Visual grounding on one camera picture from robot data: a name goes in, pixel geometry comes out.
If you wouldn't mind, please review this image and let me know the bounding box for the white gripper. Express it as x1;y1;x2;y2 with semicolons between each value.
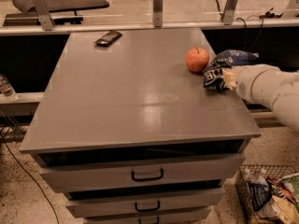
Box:
222;64;265;103

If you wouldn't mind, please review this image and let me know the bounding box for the blue kettle chip bag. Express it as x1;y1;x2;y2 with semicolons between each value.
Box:
203;49;259;91

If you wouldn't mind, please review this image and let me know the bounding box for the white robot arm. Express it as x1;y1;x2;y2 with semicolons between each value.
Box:
222;64;299;132

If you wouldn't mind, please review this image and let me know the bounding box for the red apple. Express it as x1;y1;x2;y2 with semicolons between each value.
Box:
186;48;209;73

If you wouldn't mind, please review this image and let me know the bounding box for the red snack bag in basket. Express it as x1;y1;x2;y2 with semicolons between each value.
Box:
266;176;294;203

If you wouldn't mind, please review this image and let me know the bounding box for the blue snack bag in basket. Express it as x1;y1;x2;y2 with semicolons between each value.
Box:
249;183;272;211

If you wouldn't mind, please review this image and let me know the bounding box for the green snack bag in basket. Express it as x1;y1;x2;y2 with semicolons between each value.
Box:
279;173;299;203

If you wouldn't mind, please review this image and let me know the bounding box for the tan snack bag in basket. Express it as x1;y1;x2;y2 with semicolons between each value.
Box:
257;196;299;224

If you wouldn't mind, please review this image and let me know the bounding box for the plastic bottle in basket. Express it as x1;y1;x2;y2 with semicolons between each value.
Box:
242;168;267;186

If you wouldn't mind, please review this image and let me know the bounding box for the grey drawer cabinet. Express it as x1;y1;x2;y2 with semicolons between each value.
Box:
19;27;262;224

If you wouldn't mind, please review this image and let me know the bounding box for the dark snack bar wrapper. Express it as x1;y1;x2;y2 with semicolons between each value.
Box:
95;31;122;47

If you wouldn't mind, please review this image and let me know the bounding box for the bottom grey drawer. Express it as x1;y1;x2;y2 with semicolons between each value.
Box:
84;206;210;224

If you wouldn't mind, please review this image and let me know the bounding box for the grey drawer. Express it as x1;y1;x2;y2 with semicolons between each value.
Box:
66;188;224;218
40;153;245;193
84;206;210;224

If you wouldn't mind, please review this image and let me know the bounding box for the top grey drawer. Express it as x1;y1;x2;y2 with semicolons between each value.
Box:
40;153;245;193

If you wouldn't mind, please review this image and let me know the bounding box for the middle grey drawer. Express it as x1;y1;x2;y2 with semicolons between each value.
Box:
66;188;224;218

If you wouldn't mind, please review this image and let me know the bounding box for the clear water bottle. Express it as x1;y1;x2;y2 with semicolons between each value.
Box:
0;75;18;102

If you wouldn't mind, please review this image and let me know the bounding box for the right metal bracket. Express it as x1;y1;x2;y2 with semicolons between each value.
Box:
221;0;238;25

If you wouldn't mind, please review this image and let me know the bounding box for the metal bracket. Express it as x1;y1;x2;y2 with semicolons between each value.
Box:
152;0;164;27
32;0;54;31
221;0;238;25

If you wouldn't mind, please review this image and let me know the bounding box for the middle metal bracket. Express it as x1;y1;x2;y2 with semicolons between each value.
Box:
152;0;164;27

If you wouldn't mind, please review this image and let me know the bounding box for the wire basket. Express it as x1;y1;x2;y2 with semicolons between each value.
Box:
235;164;296;224

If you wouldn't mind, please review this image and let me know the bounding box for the left metal bracket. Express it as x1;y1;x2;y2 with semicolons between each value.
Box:
32;0;54;31

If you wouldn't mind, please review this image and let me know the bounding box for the black floor cable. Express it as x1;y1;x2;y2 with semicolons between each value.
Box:
0;131;61;224

